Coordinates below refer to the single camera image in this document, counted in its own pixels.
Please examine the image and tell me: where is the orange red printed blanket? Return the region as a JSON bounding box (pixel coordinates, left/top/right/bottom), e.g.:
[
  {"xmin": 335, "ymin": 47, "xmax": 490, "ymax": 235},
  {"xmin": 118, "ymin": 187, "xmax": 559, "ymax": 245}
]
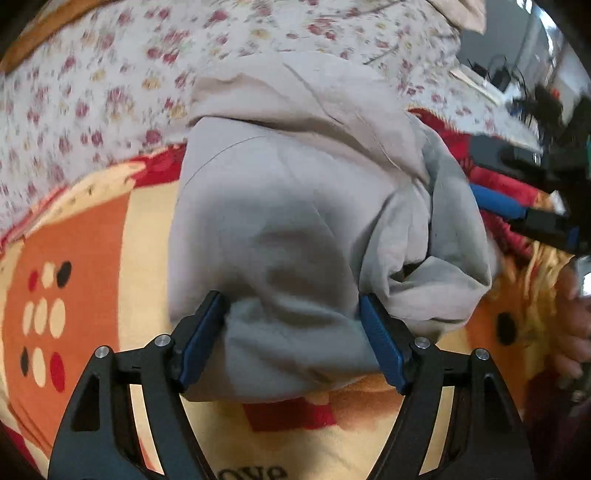
[{"xmin": 0, "ymin": 107, "xmax": 591, "ymax": 480}]

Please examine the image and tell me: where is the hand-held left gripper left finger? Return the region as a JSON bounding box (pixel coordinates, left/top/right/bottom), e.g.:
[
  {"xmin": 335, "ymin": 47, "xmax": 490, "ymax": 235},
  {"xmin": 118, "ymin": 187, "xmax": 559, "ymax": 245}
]
[{"xmin": 46, "ymin": 290, "xmax": 232, "ymax": 480}]

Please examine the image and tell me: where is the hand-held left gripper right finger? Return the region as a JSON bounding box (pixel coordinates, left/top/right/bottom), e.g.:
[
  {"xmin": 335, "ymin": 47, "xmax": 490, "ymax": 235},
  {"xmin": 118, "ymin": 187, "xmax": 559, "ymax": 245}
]
[{"xmin": 358, "ymin": 293, "xmax": 536, "ymax": 480}]

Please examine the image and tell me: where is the person's maroon clothing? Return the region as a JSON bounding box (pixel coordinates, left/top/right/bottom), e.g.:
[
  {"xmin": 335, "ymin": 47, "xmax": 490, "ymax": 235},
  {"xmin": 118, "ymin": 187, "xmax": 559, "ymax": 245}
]
[{"xmin": 521, "ymin": 369, "xmax": 591, "ymax": 480}]

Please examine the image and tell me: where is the person's right hand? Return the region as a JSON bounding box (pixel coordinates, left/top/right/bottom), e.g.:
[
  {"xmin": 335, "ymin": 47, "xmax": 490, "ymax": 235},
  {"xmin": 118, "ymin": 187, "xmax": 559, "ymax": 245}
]
[{"xmin": 551, "ymin": 264, "xmax": 591, "ymax": 378}]

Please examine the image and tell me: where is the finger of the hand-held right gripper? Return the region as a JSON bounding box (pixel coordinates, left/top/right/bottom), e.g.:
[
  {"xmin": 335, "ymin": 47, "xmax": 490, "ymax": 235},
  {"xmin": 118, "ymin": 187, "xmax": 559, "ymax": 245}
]
[
  {"xmin": 465, "ymin": 135, "xmax": 555, "ymax": 185},
  {"xmin": 468, "ymin": 183, "xmax": 581, "ymax": 254}
]

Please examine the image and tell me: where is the beige grey hoodie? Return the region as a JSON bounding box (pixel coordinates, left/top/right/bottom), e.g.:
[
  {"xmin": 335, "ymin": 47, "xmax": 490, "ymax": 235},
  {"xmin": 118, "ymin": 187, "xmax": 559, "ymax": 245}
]
[{"xmin": 167, "ymin": 50, "xmax": 502, "ymax": 403}]

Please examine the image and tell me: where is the beige cloth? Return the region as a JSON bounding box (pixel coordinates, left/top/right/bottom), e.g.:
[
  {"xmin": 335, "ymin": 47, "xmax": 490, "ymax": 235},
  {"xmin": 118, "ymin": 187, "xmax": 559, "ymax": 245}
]
[{"xmin": 427, "ymin": 0, "xmax": 488, "ymax": 34}]

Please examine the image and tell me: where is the floral bedsheet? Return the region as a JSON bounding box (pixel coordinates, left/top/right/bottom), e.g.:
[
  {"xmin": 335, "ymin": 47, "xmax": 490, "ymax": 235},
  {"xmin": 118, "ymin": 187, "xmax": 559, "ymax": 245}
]
[{"xmin": 0, "ymin": 0, "xmax": 543, "ymax": 241}]

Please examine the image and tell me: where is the black cable bundle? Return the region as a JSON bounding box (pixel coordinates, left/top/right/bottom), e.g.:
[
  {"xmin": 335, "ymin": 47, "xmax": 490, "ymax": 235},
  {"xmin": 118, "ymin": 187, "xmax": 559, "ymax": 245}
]
[{"xmin": 466, "ymin": 54, "xmax": 529, "ymax": 94}]

